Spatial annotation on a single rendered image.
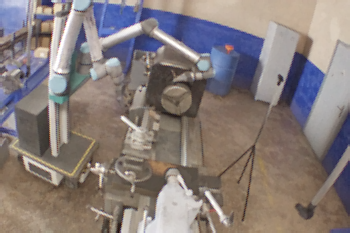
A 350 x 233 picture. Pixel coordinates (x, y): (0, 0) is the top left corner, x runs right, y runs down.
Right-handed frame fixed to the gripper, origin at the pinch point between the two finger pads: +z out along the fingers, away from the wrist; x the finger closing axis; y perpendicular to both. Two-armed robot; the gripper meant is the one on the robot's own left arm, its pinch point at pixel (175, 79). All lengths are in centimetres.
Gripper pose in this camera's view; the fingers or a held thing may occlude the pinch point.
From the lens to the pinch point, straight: 234.6
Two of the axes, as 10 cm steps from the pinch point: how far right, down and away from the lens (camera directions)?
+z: -9.7, 2.2, -0.6
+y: 1.7, 8.5, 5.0
